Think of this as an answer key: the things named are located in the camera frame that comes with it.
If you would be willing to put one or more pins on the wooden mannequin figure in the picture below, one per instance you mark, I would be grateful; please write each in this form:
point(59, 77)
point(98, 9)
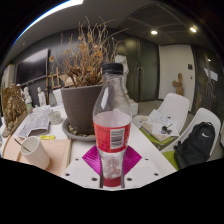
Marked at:
point(178, 85)

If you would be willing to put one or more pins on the clear red-labelled drink bottle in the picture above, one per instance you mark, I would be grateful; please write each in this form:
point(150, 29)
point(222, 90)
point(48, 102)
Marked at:
point(111, 133)

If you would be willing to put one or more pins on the papers pile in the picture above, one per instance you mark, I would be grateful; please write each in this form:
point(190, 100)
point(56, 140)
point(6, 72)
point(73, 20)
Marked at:
point(158, 123)

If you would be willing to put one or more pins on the long ceiling light strip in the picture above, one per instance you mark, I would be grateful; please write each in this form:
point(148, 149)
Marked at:
point(50, 11)

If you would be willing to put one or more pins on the small white cup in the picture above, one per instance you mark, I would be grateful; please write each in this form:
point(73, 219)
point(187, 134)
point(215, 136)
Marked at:
point(55, 117)

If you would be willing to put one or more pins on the small white figurine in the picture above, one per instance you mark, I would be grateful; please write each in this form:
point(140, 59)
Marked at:
point(41, 97)

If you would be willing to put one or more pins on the white mug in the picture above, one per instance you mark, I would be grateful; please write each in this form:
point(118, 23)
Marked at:
point(36, 155)

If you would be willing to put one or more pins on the white shelf unit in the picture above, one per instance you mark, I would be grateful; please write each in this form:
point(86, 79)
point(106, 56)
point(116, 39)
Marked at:
point(7, 76)

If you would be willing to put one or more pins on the white green spray bottle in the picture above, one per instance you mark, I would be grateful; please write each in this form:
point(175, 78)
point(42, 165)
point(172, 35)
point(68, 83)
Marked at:
point(29, 108)

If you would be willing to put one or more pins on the round ceiling spotlight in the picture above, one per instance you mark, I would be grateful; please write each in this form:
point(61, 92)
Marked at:
point(154, 32)
point(193, 29)

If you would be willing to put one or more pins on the yellow tube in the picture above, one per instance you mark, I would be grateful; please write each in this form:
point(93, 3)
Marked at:
point(47, 137)

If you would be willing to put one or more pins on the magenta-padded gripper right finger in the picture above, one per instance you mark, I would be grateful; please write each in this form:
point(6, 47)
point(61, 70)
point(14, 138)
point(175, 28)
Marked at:
point(141, 171)

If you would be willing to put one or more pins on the black backpack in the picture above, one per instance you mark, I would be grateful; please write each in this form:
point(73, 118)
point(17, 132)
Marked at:
point(195, 146)

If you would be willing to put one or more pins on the wooden easel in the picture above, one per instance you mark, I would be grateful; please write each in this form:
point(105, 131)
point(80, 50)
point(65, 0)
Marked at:
point(54, 80)

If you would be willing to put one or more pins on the dried plant in grey pot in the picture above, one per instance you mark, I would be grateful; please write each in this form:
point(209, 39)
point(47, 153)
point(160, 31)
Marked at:
point(78, 106)

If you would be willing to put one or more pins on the white chair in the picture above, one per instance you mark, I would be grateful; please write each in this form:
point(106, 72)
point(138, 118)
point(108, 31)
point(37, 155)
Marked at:
point(206, 115)
point(58, 96)
point(175, 103)

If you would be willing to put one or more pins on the white plaster bust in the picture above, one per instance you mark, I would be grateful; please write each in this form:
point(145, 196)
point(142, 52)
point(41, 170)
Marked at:
point(27, 96)

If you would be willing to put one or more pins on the printed paper sheets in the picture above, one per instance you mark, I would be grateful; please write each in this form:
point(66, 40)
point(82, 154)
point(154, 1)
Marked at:
point(35, 121)

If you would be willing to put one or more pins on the black wall screen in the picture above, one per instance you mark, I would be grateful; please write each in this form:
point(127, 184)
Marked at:
point(31, 66)

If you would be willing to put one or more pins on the tall white statue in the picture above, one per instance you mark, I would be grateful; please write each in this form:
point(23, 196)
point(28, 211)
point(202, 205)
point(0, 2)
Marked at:
point(125, 70)

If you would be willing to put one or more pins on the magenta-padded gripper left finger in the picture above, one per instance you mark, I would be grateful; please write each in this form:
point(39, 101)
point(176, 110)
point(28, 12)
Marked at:
point(83, 171)

